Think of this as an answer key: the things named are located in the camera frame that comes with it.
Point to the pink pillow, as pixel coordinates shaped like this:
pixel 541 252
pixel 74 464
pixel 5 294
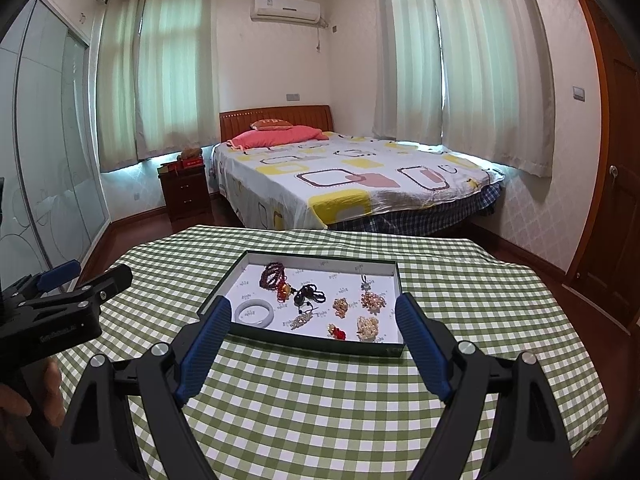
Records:
pixel 275 136

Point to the narrow cream curtain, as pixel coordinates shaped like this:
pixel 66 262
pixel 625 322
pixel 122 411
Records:
pixel 407 50
pixel 120 80

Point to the amber red pendant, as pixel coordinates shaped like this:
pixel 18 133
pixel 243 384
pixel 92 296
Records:
pixel 285 290

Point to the white jade bangle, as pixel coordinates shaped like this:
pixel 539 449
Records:
pixel 256 324

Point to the wooden bed headboard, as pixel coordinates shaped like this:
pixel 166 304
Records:
pixel 275 112

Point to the wide cream curtain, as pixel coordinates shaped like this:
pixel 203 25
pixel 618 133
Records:
pixel 177 70
pixel 495 65

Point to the green checked tablecloth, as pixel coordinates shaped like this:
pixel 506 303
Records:
pixel 325 410

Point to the brown wooden door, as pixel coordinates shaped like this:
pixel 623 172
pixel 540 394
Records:
pixel 615 160

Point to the pearl flower brooch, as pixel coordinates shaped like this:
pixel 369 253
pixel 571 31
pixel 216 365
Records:
pixel 374 301

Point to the dark book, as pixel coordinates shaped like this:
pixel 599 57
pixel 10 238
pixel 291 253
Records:
pixel 168 169

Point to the red gold charm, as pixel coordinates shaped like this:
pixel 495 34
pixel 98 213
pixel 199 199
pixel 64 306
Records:
pixel 339 333

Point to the glass sliding wardrobe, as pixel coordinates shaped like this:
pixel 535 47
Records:
pixel 50 135

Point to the white air conditioner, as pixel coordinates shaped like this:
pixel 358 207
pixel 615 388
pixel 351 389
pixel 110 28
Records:
pixel 286 9

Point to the dark wooden nightstand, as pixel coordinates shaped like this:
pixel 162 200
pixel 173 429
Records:
pixel 185 195

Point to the rhinestone brooch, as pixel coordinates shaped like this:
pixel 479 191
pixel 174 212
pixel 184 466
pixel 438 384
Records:
pixel 300 321

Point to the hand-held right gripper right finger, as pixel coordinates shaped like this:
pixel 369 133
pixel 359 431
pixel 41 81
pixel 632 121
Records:
pixel 420 345

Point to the blue plaid mattress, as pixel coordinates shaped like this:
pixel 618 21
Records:
pixel 425 215

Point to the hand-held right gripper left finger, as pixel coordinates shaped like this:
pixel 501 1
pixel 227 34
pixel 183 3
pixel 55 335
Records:
pixel 205 340

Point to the patterned white bed sheet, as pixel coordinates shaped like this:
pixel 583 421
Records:
pixel 350 180

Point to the red box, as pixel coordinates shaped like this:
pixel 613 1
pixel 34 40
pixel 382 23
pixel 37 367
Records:
pixel 191 162

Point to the person's left hand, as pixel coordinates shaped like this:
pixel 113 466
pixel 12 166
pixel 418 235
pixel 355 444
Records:
pixel 47 390

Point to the gold flower brooch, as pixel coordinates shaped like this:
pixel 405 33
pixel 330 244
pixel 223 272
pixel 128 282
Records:
pixel 341 307

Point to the grey light switch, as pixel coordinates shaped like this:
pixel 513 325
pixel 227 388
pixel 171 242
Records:
pixel 579 93

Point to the orange cushion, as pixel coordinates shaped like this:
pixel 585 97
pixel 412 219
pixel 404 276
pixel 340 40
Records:
pixel 271 124

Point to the shallow dark green box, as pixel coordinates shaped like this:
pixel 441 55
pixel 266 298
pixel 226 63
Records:
pixel 325 280

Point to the pearl hair clip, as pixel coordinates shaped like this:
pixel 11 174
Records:
pixel 367 329

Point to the brown stuffed toy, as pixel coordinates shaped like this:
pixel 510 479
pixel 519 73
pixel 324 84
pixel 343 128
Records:
pixel 190 153

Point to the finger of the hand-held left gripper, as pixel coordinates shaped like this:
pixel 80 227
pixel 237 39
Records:
pixel 107 280
pixel 60 272

